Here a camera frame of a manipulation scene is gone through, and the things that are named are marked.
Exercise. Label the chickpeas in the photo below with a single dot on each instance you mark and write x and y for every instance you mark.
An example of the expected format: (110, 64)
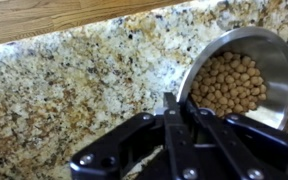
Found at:
(227, 83)

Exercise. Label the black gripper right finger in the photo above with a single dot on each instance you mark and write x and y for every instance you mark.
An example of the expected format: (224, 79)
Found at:
(250, 150)

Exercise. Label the steel bowl holding chickpeas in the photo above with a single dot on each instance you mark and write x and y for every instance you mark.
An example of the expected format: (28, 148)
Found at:
(270, 50)

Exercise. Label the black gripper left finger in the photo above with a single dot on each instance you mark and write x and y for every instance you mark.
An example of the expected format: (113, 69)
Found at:
(117, 146)

